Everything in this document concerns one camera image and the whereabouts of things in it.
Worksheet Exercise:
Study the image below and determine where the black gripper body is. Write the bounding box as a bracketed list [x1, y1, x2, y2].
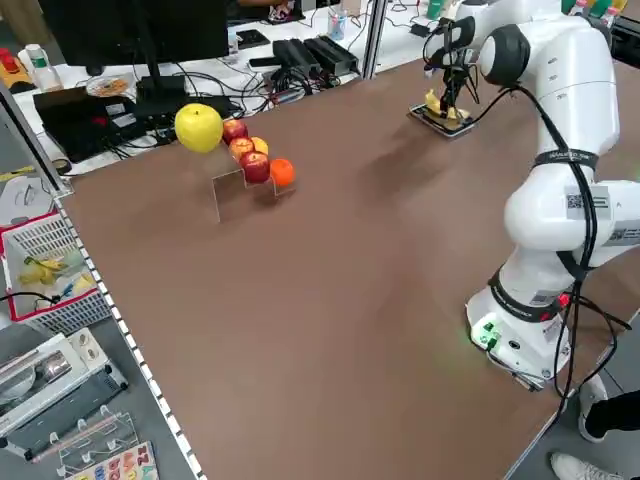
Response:
[438, 45, 477, 72]

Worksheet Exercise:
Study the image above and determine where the yellow banana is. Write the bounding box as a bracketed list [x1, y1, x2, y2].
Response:
[423, 88, 472, 121]

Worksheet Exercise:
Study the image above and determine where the white basket with red rim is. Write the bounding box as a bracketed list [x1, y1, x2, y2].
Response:
[0, 212, 114, 336]

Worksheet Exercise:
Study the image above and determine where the toy banana bunch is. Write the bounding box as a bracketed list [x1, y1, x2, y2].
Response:
[19, 254, 71, 287]

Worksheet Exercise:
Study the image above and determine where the black power brick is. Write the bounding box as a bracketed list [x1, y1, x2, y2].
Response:
[303, 35, 360, 74]
[272, 38, 321, 71]

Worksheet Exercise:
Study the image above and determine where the clear water bottle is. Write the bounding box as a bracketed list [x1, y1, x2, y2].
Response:
[327, 5, 347, 41]

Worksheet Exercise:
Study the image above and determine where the orange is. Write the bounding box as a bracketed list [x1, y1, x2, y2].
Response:
[269, 158, 297, 189]

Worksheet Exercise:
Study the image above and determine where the red apple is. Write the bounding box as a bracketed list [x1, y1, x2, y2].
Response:
[222, 118, 250, 145]
[228, 136, 255, 161]
[239, 151, 272, 185]

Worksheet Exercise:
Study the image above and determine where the clear acrylic stepped stand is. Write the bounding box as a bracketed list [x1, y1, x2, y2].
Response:
[211, 143, 296, 224]

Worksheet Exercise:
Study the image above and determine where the large yellow-green apple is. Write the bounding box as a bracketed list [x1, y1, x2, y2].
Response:
[174, 103, 225, 154]

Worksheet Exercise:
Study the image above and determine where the black monitor stand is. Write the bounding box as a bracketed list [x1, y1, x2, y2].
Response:
[132, 0, 191, 119]

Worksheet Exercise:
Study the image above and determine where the plate of snacks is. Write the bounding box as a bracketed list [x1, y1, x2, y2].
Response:
[85, 77, 130, 97]

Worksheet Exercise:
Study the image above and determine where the person's white shoe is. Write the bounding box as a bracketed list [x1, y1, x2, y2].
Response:
[577, 374, 610, 444]
[549, 452, 626, 480]

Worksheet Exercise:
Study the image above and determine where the black computer monitor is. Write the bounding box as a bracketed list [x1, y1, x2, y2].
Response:
[37, 0, 230, 69]

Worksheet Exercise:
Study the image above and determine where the person's leg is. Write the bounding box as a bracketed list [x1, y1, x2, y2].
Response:
[584, 389, 640, 442]

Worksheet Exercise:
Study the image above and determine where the black laptop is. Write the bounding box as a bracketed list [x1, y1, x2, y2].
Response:
[33, 87, 139, 164]

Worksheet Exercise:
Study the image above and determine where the white plastic bottle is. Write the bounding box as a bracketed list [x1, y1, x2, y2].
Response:
[18, 43, 62, 91]

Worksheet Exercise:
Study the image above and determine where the colourful alphabet puzzle board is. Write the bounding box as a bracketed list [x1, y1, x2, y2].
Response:
[69, 442, 159, 480]

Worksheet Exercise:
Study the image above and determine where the clear plastic rack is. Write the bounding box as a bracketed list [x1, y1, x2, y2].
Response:
[24, 404, 141, 471]

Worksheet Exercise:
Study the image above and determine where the white grey appliance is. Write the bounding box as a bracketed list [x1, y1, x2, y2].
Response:
[0, 333, 129, 449]

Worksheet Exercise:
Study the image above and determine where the aluminium frame post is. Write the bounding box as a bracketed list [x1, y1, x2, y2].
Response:
[363, 0, 389, 79]

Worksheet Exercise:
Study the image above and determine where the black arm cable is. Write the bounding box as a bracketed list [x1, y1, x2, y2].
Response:
[422, 19, 601, 301]

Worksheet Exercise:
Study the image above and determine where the black base cable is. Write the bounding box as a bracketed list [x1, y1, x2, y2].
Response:
[519, 287, 634, 416]

